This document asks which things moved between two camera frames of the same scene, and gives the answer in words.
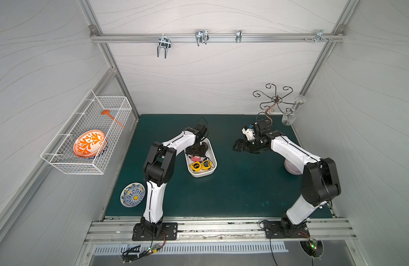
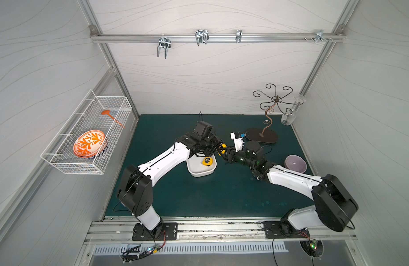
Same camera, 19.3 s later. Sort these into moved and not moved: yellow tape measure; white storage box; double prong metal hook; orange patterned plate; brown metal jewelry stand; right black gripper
Moved: right black gripper; yellow tape measure
Not moved: brown metal jewelry stand; double prong metal hook; white storage box; orange patterned plate
